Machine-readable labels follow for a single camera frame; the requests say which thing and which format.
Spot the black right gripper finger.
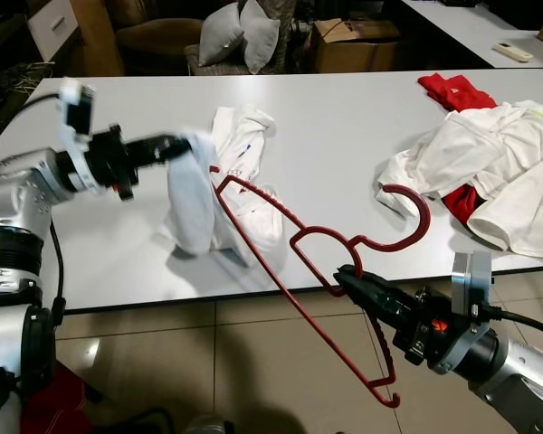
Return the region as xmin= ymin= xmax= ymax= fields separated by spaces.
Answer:
xmin=335 ymin=271 xmax=392 ymax=317
xmin=337 ymin=265 xmax=401 ymax=306

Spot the white t-shirt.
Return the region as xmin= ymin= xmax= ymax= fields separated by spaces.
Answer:
xmin=166 ymin=106 xmax=286 ymax=257

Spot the crumpled white shirt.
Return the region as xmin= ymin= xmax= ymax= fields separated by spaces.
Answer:
xmin=376 ymin=101 xmax=543 ymax=259

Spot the grey pillow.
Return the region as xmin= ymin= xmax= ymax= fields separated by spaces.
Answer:
xmin=240 ymin=0 xmax=281 ymax=75
xmin=197 ymin=3 xmax=245 ymax=67

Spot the grey robot foot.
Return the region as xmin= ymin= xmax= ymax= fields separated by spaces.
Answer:
xmin=183 ymin=414 xmax=232 ymax=434

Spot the small red cloth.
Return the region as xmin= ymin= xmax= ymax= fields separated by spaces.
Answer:
xmin=442 ymin=184 xmax=482 ymax=224

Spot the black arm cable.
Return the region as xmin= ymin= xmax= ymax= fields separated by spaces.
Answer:
xmin=475 ymin=306 xmax=543 ymax=344
xmin=38 ymin=217 xmax=69 ymax=328

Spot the crumpled red garment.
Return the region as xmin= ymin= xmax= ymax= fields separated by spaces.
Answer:
xmin=418 ymin=72 xmax=499 ymax=114

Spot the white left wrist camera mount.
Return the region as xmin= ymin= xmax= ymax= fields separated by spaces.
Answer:
xmin=57 ymin=78 xmax=105 ymax=195

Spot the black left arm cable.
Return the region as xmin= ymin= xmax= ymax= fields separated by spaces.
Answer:
xmin=38 ymin=217 xmax=69 ymax=328

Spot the brown armchair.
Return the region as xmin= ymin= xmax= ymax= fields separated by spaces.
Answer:
xmin=104 ymin=0 xmax=205 ymax=78

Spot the white remote control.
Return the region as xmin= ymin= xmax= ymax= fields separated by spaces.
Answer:
xmin=493 ymin=41 xmax=535 ymax=64

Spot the wooden cabinet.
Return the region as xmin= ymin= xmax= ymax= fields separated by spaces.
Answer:
xmin=68 ymin=0 xmax=128 ymax=78

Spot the open cardboard box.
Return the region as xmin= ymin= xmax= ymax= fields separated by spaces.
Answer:
xmin=310 ymin=18 xmax=404 ymax=75

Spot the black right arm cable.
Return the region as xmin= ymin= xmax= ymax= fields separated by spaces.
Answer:
xmin=475 ymin=306 xmax=543 ymax=344

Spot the white panel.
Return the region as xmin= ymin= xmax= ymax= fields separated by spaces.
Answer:
xmin=25 ymin=0 xmax=81 ymax=62

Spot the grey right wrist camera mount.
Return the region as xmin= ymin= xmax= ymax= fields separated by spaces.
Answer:
xmin=432 ymin=250 xmax=497 ymax=376

